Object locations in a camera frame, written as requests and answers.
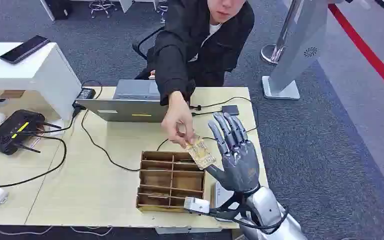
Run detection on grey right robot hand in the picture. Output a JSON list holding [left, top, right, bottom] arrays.
[[206, 112, 261, 195]]

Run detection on printed yellow card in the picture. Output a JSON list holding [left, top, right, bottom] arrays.
[[184, 133, 217, 170]]

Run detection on small black box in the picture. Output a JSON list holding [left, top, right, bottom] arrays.
[[221, 104, 240, 117]]

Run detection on wooden card box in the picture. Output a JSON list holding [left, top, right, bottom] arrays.
[[135, 150, 207, 213]]

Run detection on person's hand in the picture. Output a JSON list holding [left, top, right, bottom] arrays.
[[160, 90, 196, 149]]

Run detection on chrome stanchion base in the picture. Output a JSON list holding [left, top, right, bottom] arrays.
[[260, 43, 286, 66]]

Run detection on white kiosk stand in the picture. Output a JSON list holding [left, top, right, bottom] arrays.
[[261, 0, 346, 101]]

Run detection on person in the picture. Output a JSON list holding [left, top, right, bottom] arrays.
[[133, 0, 256, 108]]

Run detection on grey laptop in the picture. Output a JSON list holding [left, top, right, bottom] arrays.
[[75, 79, 170, 124]]

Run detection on red floor tape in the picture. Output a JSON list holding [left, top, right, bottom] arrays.
[[327, 3, 384, 102]]

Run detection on black power adapter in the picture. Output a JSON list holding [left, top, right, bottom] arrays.
[[75, 87, 97, 101]]

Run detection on chrome stool base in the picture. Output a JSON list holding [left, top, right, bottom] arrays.
[[154, 0, 170, 25], [88, 0, 116, 19]]

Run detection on white desk shelf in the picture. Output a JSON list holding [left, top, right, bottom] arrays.
[[0, 41, 83, 122]]

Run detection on black router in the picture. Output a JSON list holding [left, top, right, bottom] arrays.
[[0, 109, 62, 156]]

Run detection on black cabinet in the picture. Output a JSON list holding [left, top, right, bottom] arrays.
[[43, 0, 74, 21]]

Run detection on black smartphone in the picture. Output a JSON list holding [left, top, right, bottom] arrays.
[[0, 34, 51, 65]]

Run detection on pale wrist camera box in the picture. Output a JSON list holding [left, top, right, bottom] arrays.
[[183, 196, 211, 215]]

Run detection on black cable of small box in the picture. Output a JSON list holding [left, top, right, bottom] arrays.
[[188, 96, 253, 111]]

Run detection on black adapter cable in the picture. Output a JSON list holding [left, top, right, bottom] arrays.
[[80, 109, 142, 173]]

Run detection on black router power cable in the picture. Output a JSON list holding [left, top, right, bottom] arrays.
[[0, 135, 68, 190]]

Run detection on white cable on floor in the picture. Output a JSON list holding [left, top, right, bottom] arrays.
[[0, 225, 114, 237]]

